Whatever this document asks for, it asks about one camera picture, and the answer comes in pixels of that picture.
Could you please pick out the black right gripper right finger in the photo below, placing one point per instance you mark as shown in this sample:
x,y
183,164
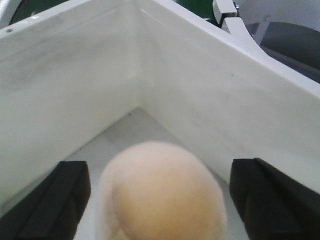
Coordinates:
x,y
271,204

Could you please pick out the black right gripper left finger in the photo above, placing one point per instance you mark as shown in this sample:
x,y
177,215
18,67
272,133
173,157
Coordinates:
x,y
53,210

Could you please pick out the yellow plush mango toy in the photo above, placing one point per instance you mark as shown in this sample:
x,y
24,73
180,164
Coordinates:
x,y
159,191

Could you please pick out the white plastic tote box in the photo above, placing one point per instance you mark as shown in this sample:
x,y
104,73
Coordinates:
x,y
85,79

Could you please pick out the white curved conveyor guard rail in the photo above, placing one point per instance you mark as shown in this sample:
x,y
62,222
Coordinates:
x,y
286,30

